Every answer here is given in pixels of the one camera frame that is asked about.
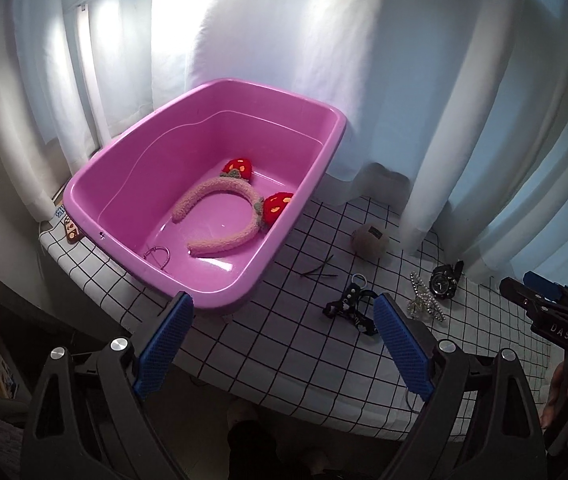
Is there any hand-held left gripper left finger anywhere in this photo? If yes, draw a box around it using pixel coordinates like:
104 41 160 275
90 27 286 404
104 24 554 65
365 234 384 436
21 291 195 480

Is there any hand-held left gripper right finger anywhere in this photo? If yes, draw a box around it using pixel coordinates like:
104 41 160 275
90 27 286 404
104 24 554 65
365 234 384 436
374 292 547 480

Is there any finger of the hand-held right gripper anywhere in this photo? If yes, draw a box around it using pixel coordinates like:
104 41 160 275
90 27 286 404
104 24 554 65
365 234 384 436
523 271 568 307
499 276 548 320

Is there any pearl hair claw clip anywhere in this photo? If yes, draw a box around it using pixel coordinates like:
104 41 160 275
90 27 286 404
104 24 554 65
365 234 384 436
406 270 447 326

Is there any beige fluffy round hair clip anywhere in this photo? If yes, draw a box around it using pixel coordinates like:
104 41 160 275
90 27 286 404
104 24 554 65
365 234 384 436
352 223 391 261

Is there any pink plastic basin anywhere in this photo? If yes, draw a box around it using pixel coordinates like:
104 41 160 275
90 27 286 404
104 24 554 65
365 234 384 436
62 78 348 317

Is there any black wristwatch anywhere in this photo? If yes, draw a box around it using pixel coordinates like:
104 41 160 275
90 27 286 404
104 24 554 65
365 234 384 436
428 259 466 301

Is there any white black grid tablecloth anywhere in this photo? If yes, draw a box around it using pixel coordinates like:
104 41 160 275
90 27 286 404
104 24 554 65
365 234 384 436
39 195 554 443

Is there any pink fluffy strawberry headband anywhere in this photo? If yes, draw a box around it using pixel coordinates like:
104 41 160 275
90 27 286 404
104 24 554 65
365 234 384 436
171 157 295 257

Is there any white curtain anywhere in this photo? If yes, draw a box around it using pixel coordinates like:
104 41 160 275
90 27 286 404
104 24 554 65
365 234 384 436
0 0 568 283

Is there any white desk lamp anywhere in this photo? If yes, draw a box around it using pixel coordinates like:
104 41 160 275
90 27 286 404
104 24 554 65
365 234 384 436
61 0 205 153

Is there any black strap with ring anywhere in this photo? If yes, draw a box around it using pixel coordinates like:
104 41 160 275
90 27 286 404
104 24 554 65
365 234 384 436
322 273 380 339

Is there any thin metal ring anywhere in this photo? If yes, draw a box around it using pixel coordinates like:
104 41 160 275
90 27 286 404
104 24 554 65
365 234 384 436
143 245 172 272

